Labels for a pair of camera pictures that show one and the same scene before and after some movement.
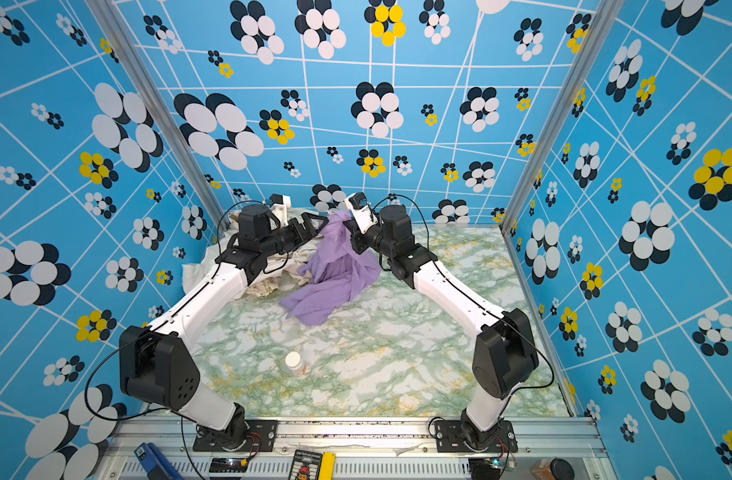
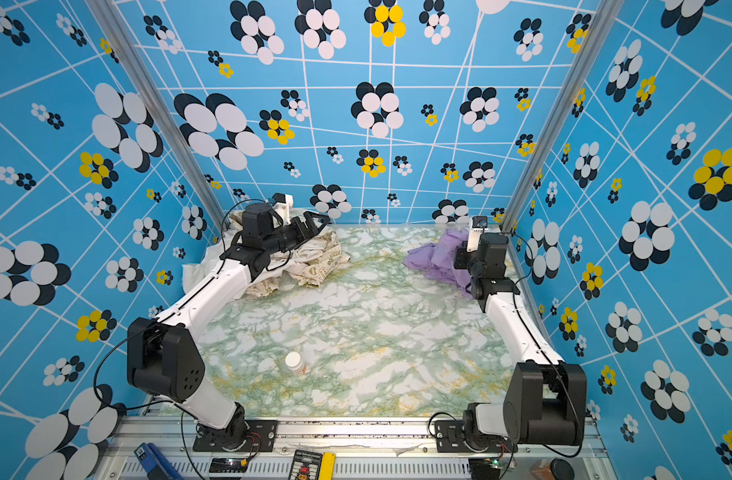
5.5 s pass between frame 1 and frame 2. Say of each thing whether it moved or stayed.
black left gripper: stayed
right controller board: stayed
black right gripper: moved
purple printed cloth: moved
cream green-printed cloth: stayed
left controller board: stayed
